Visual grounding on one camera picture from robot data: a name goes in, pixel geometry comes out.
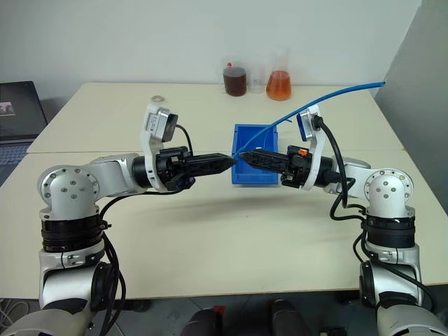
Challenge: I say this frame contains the dark grey laptop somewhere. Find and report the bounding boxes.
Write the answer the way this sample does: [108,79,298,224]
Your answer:
[0,80,49,187]

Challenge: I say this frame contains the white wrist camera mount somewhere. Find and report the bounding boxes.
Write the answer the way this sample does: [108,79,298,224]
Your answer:
[296,104,328,192]
[139,102,179,193]

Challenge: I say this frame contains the dark rounded shape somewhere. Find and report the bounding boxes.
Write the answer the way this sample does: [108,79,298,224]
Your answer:
[179,304,225,336]

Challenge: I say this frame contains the beaker with brown liquid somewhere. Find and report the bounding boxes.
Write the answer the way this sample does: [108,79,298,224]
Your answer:
[222,55,249,97]

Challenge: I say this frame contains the white floor cables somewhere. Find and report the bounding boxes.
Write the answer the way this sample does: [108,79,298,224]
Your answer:
[0,297,26,330]

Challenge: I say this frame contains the flask with orange liquid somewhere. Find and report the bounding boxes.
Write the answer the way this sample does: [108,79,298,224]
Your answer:
[265,47,293,102]

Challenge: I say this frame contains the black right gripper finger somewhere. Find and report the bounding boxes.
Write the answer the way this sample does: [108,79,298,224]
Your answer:
[246,159,289,174]
[243,149,289,163]

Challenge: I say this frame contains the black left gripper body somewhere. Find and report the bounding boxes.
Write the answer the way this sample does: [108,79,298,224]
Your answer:
[155,146,196,192]

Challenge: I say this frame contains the blue plastic bin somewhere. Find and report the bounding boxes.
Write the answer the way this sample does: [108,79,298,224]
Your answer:
[230,122,281,188]

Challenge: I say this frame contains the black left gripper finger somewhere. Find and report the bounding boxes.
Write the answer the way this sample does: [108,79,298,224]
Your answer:
[185,153,235,167]
[185,163,236,179]

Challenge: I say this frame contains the empty clear glass beaker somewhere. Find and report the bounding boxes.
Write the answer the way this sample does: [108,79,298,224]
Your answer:
[246,62,266,95]

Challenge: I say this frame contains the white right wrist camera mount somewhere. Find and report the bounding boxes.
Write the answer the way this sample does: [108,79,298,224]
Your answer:
[296,104,328,192]

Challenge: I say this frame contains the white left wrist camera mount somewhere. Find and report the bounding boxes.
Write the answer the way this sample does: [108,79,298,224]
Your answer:
[139,102,179,193]

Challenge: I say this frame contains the thin blue cable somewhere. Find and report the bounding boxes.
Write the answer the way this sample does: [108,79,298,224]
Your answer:
[233,80,387,162]

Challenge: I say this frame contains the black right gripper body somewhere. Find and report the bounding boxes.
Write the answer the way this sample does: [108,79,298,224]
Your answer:
[279,145,311,188]

